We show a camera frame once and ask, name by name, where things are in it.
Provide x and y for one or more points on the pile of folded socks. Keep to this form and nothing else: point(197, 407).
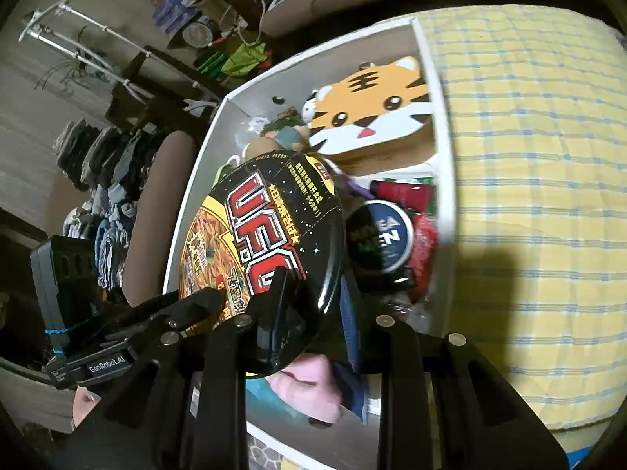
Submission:
point(103, 191)

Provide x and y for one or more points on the white drying rack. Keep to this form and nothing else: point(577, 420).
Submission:
point(78, 51)

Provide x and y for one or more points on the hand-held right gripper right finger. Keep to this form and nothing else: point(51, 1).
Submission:
point(351, 338)

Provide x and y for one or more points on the green cloth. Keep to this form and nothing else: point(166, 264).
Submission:
point(245, 58)

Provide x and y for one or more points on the black instant noodle bowl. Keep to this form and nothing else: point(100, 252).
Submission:
point(274, 215)

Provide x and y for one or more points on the dark red packet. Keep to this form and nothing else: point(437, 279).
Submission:
point(401, 192)

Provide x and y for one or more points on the dark blue round tin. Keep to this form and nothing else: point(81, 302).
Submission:
point(382, 245)

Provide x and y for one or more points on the white storage box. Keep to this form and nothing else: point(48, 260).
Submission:
point(220, 142)

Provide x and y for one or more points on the grey hexagon pattern blanket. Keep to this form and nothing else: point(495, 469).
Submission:
point(267, 455)

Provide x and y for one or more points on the green packet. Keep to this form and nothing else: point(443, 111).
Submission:
point(220, 175)

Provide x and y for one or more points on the round tin lid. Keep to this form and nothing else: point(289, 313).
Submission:
point(198, 34)

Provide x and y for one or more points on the purple bag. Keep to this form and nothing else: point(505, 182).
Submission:
point(171, 7)

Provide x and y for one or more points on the purple toy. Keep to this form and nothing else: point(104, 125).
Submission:
point(355, 187)

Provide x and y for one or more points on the yellow checkered blanket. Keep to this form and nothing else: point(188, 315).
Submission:
point(534, 156)

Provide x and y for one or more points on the brown chair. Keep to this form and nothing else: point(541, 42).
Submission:
point(156, 215)

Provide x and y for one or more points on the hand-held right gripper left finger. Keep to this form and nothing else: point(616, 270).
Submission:
point(223, 382)

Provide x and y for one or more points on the small doll figure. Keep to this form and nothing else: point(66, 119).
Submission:
point(284, 132)

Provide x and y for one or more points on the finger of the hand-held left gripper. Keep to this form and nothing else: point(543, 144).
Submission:
point(191, 306)

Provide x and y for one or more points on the person's left hand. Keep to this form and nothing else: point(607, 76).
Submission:
point(84, 404)

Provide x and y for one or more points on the tiger face cushion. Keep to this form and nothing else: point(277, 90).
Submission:
point(372, 107)

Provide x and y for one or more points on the small panda plush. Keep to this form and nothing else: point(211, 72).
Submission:
point(310, 106)

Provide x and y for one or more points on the pink and teal pouch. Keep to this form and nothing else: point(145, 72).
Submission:
point(306, 387)

